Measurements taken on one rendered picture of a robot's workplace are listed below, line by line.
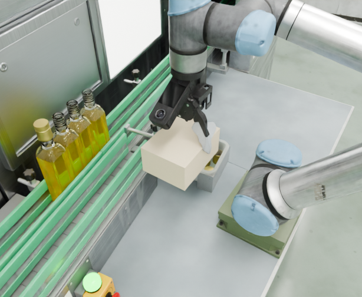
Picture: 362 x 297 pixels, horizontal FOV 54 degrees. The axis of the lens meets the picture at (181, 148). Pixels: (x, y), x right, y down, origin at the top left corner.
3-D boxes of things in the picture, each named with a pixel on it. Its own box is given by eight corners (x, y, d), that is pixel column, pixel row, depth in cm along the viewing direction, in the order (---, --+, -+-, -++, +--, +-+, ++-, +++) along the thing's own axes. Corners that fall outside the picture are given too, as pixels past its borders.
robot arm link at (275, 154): (298, 176, 101) (309, 139, 92) (286, 209, 92) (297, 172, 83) (257, 163, 105) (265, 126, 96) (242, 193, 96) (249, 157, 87)
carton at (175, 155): (217, 150, 91) (220, 128, 86) (184, 190, 81) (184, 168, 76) (178, 134, 96) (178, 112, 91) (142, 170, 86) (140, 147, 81)
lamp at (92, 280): (91, 273, 90) (88, 267, 88) (105, 280, 89) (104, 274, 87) (80, 289, 87) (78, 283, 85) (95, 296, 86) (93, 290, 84)
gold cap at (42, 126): (49, 130, 86) (44, 116, 83) (55, 137, 84) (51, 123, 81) (35, 136, 85) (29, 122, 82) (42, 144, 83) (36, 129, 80)
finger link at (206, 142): (228, 141, 83) (211, 107, 80) (216, 155, 80) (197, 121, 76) (217, 142, 86) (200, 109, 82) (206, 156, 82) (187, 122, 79)
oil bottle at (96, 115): (99, 152, 115) (87, 98, 100) (114, 157, 113) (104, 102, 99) (89, 164, 111) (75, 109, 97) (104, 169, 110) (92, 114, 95)
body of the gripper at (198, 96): (212, 107, 82) (216, 60, 74) (193, 127, 77) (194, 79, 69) (184, 97, 85) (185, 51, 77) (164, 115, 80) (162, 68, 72)
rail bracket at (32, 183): (32, 192, 103) (17, 160, 94) (50, 200, 101) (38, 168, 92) (22, 203, 100) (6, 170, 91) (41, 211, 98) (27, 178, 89)
